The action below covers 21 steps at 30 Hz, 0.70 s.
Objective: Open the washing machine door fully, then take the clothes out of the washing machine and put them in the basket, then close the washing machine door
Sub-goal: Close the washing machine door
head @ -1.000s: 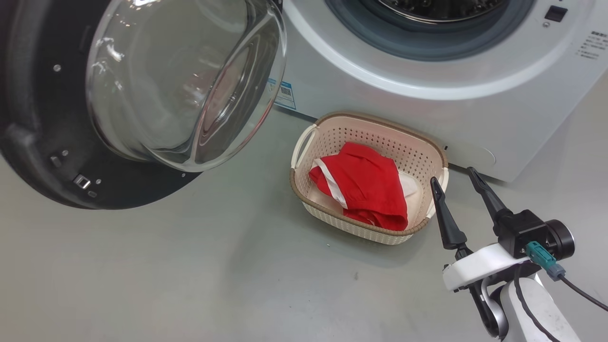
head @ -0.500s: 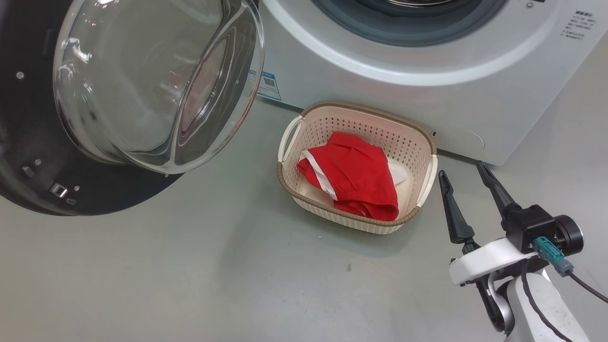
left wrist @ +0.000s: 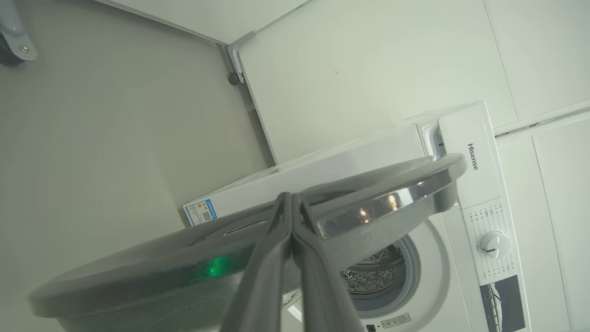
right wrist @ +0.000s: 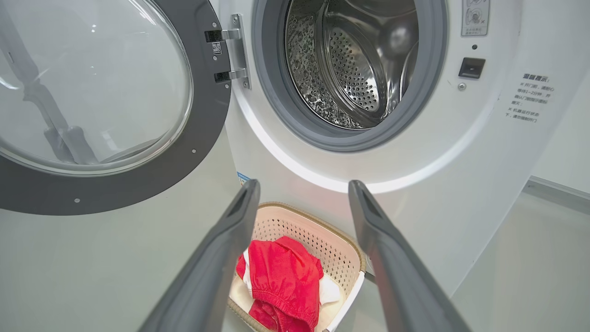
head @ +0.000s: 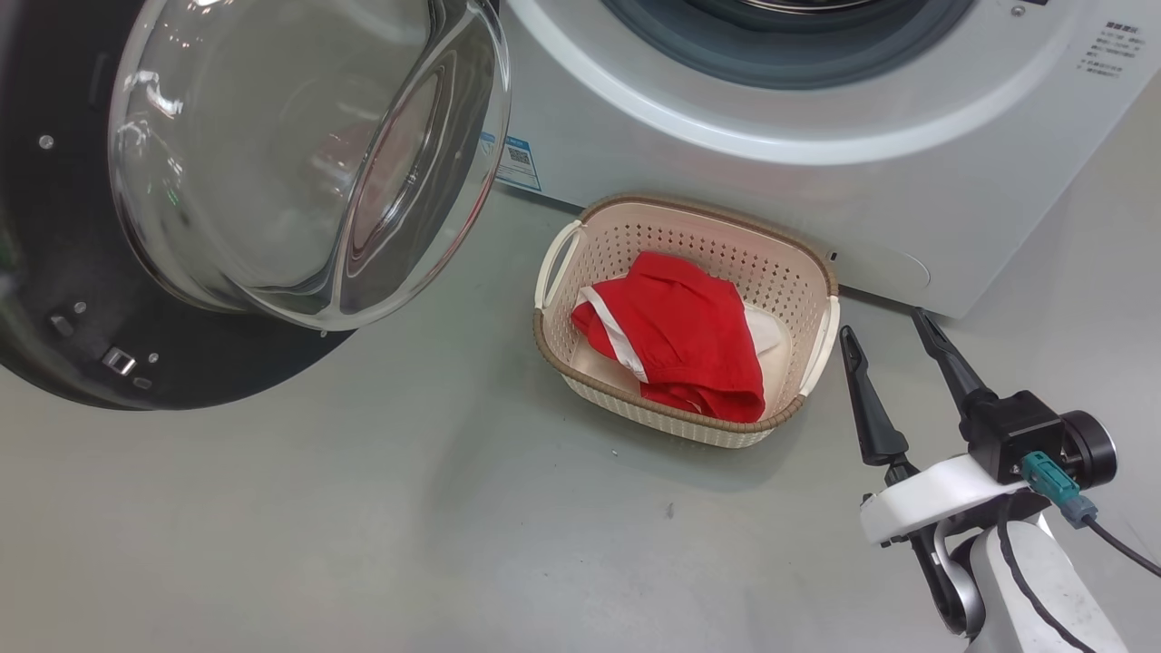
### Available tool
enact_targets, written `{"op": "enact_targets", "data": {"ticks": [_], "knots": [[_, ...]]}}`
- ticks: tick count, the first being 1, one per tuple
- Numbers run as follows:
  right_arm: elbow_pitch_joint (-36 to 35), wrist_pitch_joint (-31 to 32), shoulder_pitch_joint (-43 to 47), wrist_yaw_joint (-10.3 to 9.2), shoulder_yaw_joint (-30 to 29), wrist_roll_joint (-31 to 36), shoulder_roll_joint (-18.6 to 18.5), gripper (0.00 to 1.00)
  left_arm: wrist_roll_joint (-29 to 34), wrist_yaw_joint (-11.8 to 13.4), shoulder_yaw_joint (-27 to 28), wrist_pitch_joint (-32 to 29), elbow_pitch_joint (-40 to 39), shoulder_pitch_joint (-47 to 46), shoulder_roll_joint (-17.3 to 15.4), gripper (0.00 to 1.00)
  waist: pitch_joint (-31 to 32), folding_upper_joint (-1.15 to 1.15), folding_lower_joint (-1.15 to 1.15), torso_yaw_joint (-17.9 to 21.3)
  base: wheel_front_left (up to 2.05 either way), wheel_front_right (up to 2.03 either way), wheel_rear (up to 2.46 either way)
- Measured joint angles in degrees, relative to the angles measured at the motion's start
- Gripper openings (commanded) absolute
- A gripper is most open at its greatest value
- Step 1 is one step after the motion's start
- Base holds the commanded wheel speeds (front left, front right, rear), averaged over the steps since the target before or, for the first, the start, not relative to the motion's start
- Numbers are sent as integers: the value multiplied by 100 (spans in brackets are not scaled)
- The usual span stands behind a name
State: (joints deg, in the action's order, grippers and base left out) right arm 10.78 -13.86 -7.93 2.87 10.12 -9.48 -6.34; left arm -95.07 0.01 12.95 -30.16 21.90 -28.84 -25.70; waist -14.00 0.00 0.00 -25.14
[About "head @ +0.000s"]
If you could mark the cream perforated laundry basket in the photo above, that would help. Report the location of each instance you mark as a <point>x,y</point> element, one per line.
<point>689,227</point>

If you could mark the blue energy label sticker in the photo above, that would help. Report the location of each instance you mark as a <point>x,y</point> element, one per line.
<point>519,163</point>

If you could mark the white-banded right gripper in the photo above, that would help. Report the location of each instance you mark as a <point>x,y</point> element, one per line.
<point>925,499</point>

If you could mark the black glass washing machine door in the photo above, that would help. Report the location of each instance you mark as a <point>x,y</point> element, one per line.
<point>54,272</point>

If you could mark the red garment with white trim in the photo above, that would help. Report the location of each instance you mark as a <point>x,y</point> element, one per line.
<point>689,336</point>

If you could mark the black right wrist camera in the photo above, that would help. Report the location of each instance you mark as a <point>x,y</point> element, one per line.
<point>1016,431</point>

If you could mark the white front-load washing machine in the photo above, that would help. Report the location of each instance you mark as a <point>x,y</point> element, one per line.
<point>816,181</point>

